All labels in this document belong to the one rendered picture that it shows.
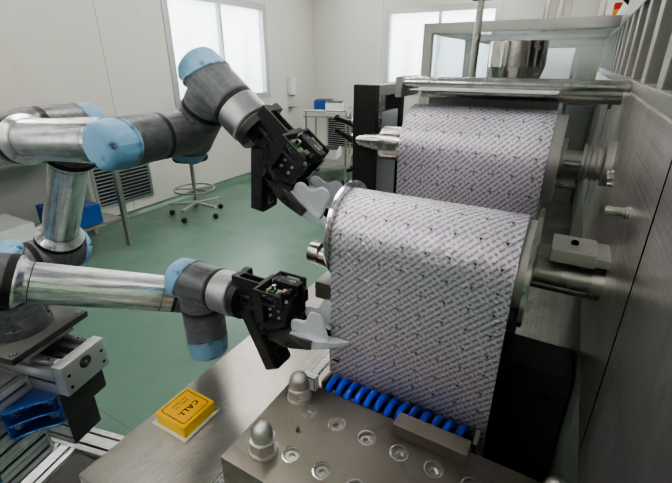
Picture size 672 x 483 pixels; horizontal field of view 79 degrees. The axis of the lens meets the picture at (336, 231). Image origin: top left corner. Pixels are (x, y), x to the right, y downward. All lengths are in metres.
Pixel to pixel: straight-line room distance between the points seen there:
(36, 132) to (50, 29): 3.48
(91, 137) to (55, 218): 0.58
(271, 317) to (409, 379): 0.23
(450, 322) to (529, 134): 0.32
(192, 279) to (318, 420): 0.32
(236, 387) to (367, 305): 0.38
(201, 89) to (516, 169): 0.51
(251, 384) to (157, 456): 0.20
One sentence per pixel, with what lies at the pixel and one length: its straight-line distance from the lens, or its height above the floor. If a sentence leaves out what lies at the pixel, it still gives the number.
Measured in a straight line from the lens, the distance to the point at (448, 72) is 1.53.
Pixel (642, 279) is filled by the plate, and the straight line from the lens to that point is 0.36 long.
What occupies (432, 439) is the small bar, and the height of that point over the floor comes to 1.05.
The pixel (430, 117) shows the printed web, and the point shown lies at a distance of 0.74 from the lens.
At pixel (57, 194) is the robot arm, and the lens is 1.19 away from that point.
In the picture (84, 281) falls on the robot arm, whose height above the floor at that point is 1.11.
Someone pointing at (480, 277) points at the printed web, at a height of 1.25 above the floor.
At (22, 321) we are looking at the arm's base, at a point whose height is 0.86.
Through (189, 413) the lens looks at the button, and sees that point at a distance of 0.81.
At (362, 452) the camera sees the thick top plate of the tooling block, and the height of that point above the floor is 1.03.
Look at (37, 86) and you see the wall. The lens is 4.23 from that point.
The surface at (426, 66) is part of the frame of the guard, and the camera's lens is 1.54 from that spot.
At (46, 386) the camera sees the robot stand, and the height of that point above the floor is 0.70.
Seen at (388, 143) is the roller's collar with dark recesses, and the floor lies 1.34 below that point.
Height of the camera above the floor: 1.48
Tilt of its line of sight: 22 degrees down
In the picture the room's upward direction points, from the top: straight up
